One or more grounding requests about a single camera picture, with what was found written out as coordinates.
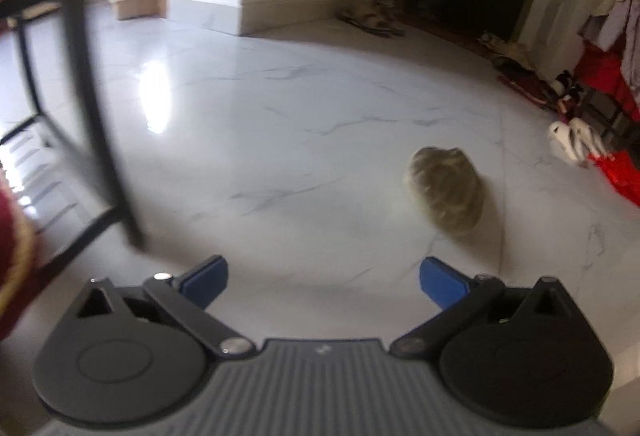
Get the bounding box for slippers near dark doorway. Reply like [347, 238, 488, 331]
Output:
[336, 3, 405, 38]

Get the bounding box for white sneaker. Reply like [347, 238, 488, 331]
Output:
[548, 118, 608, 166]

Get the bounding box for black metal shoe rack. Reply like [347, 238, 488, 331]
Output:
[1, 0, 144, 269]

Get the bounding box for cardboard box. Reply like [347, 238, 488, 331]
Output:
[110, 0, 166, 20]

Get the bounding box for clothes pile on chair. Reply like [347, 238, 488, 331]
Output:
[574, 0, 639, 123]

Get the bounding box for red plush slipper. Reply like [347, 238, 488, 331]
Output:
[0, 170, 40, 340]

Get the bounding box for cream slide slipper upturned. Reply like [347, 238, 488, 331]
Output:
[405, 147, 486, 237]

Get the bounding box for red cloth on floor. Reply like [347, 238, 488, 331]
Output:
[588, 150, 640, 206]

